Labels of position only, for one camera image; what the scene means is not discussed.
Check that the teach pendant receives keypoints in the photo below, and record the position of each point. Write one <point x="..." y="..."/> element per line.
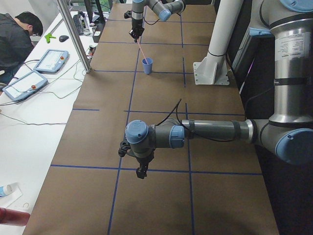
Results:
<point x="25" y="86"/>
<point x="52" y="61"/>

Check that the red bottle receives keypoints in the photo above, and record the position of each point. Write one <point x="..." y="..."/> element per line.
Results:
<point x="12" y="217"/>

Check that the black keyboard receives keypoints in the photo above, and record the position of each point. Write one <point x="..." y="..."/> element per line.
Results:
<point x="79" y="23"/>

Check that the upper teach pendant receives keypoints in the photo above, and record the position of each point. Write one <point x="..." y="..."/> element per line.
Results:
<point x="52" y="61"/>

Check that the green plastic tool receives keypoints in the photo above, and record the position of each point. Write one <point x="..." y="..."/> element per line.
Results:
<point x="48" y="37"/>

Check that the black computer mouse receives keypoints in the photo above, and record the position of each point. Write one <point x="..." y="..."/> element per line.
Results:
<point x="63" y="38"/>

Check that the pink chopstick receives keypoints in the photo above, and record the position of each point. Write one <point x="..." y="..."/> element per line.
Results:
<point x="141" y="50"/>

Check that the white mounting post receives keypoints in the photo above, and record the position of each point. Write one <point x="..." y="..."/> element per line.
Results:
<point x="212" y="70"/>

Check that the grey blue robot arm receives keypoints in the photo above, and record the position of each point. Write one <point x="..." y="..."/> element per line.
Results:
<point x="288" y="133"/>
<point x="162" y="9"/>

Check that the person in dark hoodie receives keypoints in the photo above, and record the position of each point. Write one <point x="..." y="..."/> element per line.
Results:
<point x="15" y="42"/>

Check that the lower teach pendant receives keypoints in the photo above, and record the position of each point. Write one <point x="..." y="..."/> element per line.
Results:
<point x="25" y="86"/>

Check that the white blue tube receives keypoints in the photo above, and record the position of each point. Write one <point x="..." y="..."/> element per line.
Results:
<point x="5" y="190"/>

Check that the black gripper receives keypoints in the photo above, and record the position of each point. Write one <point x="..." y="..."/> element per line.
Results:
<point x="143" y="161"/>
<point x="136" y="23"/>

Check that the aluminium frame post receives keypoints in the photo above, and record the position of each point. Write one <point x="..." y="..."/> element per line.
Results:
<point x="67" y="18"/>

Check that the blue plastic cup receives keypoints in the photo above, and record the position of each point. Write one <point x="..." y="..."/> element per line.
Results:
<point x="147" y="65"/>

